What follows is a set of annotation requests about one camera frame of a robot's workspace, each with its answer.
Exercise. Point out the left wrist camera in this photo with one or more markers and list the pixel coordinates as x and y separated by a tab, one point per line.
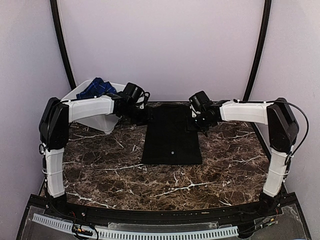
135	95

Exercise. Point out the right black frame post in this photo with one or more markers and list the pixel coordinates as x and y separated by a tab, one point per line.
259	49

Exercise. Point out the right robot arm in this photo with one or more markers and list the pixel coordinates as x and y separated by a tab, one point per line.
277	115

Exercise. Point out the white slotted cable duct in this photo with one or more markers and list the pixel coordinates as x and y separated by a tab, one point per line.
125	231

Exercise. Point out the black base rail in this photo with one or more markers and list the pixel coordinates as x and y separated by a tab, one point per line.
242	216

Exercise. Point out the blue plaid shirt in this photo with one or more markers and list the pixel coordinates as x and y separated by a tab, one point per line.
96	88

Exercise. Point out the black long sleeve shirt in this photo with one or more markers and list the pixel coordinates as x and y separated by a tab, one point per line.
168	140

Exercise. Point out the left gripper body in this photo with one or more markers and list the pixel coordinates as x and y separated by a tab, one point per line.
137	116

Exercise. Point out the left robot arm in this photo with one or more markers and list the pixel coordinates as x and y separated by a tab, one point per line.
59	114

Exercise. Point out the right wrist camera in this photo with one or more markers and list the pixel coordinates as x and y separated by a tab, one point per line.
199	102

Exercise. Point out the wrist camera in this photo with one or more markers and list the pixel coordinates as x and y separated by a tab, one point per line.
135	95
199	102

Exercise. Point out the white plastic bin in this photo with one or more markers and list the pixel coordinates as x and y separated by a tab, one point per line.
100	122

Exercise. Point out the left black frame post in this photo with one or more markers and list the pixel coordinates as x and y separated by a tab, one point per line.
61	43

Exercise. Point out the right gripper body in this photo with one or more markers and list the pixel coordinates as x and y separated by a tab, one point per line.
202	123

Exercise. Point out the black frame post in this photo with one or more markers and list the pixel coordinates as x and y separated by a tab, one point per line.
61	43
259	49

